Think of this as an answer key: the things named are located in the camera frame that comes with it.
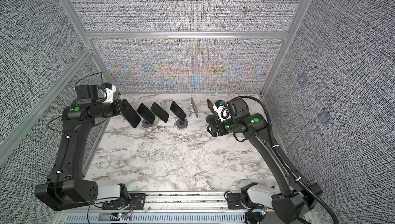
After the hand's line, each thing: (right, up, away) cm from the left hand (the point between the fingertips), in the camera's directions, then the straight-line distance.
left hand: (126, 105), depth 75 cm
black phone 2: (+9, -3, +20) cm, 23 cm away
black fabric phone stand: (+44, -9, +29) cm, 53 cm away
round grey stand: (+1, -12, +27) cm, 29 cm away
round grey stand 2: (+24, -13, +28) cm, 39 cm away
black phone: (+2, -4, +21) cm, 21 cm away
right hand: (+43, -10, -1) cm, 44 cm away
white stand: (+17, -11, +27) cm, 33 cm away
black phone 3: (+21, -2, +20) cm, 29 cm away
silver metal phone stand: (+33, -6, +26) cm, 42 cm away
